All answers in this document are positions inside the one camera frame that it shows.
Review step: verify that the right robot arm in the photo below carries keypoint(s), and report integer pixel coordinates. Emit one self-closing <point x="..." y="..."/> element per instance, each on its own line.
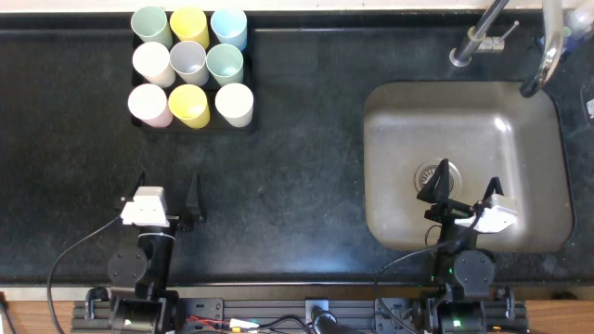
<point x="473" y="269"/>

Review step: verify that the white cup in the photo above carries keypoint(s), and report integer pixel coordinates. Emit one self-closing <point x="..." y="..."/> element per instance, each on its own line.
<point x="234" y="104"/>
<point x="152" y="62"/>

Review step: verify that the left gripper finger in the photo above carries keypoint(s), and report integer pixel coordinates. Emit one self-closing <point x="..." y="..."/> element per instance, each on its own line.
<point x="141" y="180"/>
<point x="195" y="199"/>

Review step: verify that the blue cup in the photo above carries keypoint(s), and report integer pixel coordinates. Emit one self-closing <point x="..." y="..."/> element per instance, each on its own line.
<point x="229" y="27"/>

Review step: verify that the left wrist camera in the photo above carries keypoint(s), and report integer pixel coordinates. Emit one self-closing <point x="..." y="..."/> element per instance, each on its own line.
<point x="146" y="206"/>

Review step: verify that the steel sink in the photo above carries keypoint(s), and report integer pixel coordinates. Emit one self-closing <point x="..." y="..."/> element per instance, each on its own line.
<point x="487" y="130"/>

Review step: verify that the mounting rail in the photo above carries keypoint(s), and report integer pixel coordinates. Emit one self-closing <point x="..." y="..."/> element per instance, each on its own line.
<point x="278" y="311"/>

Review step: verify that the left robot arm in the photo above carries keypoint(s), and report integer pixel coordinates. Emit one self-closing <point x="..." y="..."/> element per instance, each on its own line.
<point x="158" y="260"/>

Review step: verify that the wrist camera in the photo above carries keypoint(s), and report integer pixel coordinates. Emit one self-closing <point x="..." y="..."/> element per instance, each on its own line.
<point x="492" y="215"/>
<point x="146" y="206"/>

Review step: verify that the steel tap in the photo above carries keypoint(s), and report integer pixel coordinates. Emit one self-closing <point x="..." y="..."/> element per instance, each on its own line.
<point x="464" y="48"/>

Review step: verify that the pink cup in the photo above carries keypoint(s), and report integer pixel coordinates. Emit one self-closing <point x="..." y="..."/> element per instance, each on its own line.
<point x="148" y="104"/>

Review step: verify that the yellow cup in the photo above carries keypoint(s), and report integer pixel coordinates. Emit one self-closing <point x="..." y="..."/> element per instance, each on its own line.
<point x="189" y="25"/>
<point x="189" y="104"/>

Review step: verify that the green cup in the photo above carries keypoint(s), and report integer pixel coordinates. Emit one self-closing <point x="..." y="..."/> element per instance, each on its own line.
<point x="151" y="25"/>
<point x="225" y="64"/>

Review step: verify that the grey cup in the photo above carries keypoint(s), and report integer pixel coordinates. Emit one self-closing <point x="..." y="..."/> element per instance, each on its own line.
<point x="189" y="61"/>

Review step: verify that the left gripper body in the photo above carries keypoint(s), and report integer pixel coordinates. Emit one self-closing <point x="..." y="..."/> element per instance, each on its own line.
<point x="188" y="222"/>

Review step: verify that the black tray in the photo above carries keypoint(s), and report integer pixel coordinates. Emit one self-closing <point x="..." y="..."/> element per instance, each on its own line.
<point x="249" y="69"/>

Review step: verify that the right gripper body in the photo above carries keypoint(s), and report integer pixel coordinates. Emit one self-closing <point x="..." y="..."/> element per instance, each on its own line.
<point x="445" y="211"/>

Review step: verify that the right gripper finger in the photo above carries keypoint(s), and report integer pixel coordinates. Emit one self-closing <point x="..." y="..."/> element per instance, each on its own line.
<point x="429" y="190"/>
<point x="493" y="185"/>

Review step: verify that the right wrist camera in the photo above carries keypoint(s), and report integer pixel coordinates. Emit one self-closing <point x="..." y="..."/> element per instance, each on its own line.
<point x="492" y="215"/>

